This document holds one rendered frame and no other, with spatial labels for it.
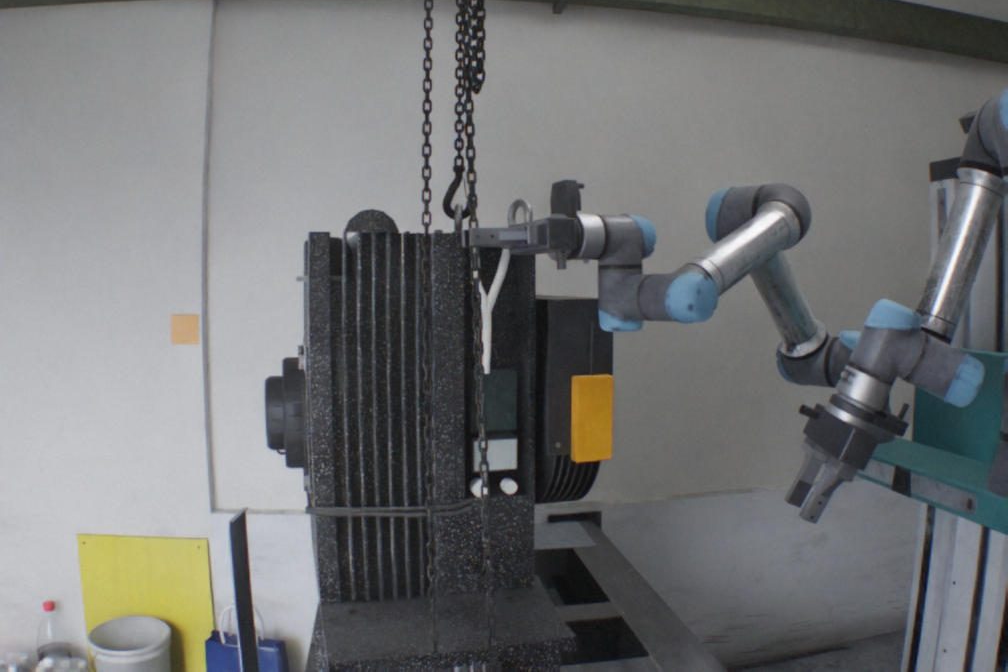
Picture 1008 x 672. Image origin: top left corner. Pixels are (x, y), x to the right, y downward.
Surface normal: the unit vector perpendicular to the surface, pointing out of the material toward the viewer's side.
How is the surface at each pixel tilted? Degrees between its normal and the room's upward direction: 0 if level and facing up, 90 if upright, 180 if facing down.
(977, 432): 90
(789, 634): 90
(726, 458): 90
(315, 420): 90
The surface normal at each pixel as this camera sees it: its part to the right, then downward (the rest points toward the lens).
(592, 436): 0.27, 0.02
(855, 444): 0.04, 0.14
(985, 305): -0.99, 0.00
